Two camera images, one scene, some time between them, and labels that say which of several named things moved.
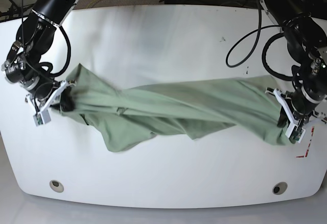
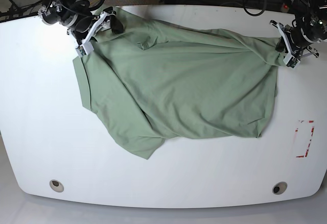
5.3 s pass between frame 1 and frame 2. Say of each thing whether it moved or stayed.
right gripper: moved
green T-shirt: moved
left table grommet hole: stayed
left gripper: moved
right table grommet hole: stayed
